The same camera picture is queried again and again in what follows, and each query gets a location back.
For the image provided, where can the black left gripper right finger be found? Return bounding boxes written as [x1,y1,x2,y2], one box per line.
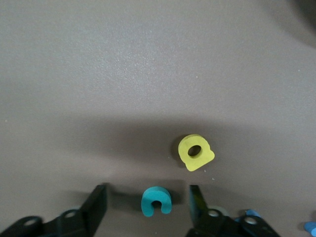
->
[186,184,280,237]

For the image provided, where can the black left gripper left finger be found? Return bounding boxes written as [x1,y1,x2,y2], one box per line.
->
[0,183,108,237]

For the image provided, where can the teal foam letter c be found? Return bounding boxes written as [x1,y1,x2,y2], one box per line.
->
[141,186,172,218]

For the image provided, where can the yellow foam letter o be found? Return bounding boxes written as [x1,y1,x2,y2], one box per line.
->
[177,134,215,172]

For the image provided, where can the blue foam letter x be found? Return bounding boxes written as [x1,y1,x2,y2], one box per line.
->
[303,221,316,235]

